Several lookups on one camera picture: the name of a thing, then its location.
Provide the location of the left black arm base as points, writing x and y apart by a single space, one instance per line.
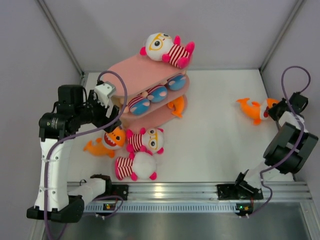
117 191

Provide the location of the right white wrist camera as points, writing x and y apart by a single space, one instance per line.
295 120

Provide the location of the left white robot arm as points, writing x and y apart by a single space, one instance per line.
54 202

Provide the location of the pink three-tier shelf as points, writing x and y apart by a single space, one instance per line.
139 73

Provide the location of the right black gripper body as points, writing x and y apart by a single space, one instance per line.
284 107

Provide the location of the boy doll plush shelf right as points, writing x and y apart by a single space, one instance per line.
176 83

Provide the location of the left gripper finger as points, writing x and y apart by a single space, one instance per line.
112 127
114 116

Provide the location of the boy doll plush large head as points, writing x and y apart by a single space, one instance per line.
137 105

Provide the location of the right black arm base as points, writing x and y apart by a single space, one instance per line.
230 191

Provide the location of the white glasses plush face up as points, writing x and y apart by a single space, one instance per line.
147 140

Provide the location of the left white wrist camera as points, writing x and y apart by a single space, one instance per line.
104 92

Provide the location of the white slotted cable duct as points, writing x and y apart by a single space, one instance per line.
175 207

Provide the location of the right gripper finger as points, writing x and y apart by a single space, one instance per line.
275 113
279 103

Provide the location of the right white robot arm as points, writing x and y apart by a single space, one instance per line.
289 149

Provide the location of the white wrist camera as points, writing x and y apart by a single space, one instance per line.
104 92
295 120

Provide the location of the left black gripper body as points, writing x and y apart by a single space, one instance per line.
94 113

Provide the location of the white glasses plush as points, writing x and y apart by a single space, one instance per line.
161 47

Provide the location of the white plush face down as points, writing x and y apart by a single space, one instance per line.
137 166

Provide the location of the orange shark plush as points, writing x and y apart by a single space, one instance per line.
178 105
107 144
256 111

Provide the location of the orange shark plush in shelf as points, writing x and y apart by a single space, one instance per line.
178 105

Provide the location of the aluminium front rail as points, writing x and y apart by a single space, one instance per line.
282 191

